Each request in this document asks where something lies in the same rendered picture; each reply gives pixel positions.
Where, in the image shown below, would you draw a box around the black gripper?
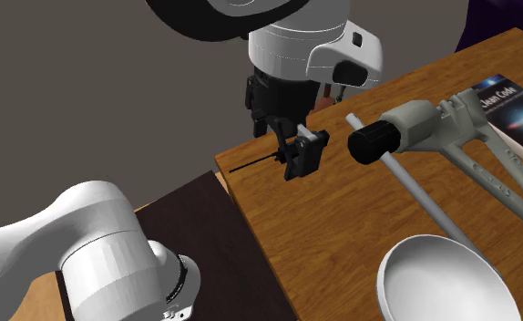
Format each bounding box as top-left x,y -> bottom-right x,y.
244,66 -> 331,181

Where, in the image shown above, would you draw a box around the small brown object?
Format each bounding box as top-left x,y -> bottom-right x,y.
313,83 -> 348,115

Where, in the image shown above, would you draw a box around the wooden table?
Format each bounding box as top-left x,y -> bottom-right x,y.
213,27 -> 523,321

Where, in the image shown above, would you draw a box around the grey tool with black knob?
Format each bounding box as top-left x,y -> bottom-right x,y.
346,87 -> 523,230

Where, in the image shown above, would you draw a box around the dark robot stand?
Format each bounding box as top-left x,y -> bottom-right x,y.
55,170 -> 299,321

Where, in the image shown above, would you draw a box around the grey ladle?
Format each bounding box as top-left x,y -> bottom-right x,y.
344,112 -> 523,321

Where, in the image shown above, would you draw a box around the dark book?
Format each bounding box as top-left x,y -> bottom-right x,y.
470,73 -> 523,177

